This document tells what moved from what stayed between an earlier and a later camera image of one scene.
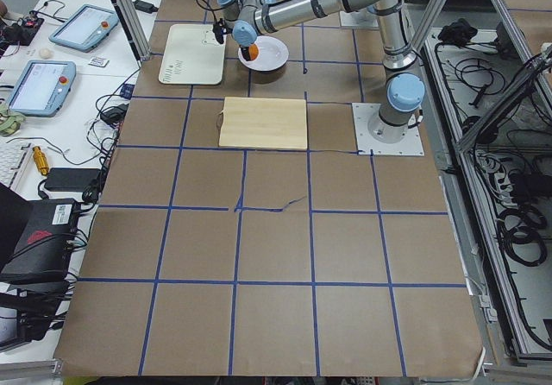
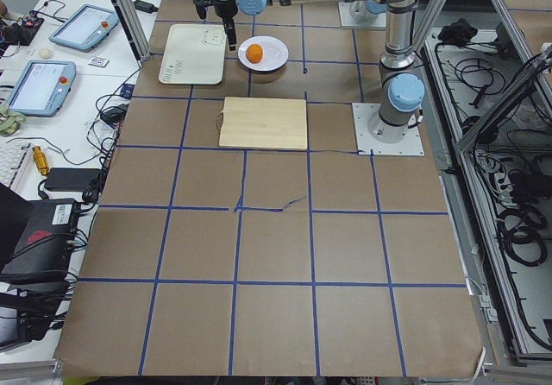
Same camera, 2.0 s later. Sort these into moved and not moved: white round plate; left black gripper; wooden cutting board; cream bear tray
Moved: left black gripper
Not moved: cream bear tray; wooden cutting board; white round plate
